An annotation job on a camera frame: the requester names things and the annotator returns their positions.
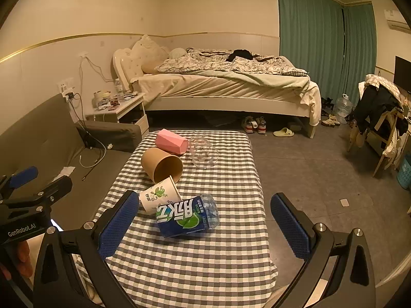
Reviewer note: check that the cream pillow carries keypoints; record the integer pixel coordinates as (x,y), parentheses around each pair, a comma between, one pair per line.
(149,54)

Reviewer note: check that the black monitor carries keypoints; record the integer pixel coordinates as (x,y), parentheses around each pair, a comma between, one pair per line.
(402,74)

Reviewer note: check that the left sneaker under bed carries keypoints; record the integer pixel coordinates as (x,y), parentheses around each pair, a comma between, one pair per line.
(249,124)

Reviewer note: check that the white printed paper cup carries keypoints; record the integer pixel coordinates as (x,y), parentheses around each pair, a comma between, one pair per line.
(164,192)

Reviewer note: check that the checkered tablecloth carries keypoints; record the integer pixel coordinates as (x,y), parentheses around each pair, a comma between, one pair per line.
(228,266)

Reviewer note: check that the green curtain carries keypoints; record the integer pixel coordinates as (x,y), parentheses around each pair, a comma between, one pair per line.
(335,44)

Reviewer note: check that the sneaker under bed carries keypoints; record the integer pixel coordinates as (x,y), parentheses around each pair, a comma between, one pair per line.
(249,124)
(261,125)

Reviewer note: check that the wooden chair with clothes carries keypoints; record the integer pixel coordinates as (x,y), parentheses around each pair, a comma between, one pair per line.
(381,113)

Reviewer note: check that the clear plastic cup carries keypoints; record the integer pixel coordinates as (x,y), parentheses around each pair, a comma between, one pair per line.
(204,154)

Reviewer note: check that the white bed frame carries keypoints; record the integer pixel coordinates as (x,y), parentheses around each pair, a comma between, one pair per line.
(296,96)

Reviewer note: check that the green slipper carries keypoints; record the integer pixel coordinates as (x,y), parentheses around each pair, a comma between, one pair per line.
(284,132)

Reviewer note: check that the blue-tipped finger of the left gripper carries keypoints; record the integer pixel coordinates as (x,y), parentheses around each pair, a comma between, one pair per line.
(10,183)

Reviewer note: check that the white shoes by curtain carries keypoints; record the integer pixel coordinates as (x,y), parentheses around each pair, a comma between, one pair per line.
(331,122)

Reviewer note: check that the brown paper cup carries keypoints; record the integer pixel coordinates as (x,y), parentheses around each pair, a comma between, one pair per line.
(160,165)

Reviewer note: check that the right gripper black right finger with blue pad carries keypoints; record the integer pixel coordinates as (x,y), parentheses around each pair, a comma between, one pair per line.
(351,283)

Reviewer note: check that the large water jug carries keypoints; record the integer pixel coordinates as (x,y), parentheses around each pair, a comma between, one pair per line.
(342,108)

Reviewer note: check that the blue laundry basket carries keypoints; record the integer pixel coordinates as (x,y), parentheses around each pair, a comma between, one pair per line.
(404,172)

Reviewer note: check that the right sneaker under bed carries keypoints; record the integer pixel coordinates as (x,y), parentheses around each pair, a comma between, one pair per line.
(261,125)

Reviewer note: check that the white nightstand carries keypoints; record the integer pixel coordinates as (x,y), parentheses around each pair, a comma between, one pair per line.
(131,111)

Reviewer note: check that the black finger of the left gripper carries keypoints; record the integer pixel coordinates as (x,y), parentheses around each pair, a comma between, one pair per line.
(54,191)

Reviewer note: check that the air conditioner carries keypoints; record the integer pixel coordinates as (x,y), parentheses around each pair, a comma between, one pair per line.
(396,21)

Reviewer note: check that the patterned duvet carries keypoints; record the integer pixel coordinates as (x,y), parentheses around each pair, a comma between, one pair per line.
(198,60)

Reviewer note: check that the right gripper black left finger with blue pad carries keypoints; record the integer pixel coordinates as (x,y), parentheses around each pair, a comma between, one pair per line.
(57,282)

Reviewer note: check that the person's hand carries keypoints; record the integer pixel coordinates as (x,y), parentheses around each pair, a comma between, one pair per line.
(20,253)

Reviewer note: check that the black garment on bed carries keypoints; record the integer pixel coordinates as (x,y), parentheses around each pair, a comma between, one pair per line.
(242,53)

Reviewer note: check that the blue labelled plastic bottle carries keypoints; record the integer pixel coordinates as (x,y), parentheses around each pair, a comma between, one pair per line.
(189,216)

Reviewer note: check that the white power strip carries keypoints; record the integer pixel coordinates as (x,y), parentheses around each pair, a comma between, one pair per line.
(66,86)

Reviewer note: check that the pink faceted cup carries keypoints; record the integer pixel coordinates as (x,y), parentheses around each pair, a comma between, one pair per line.
(171,142)

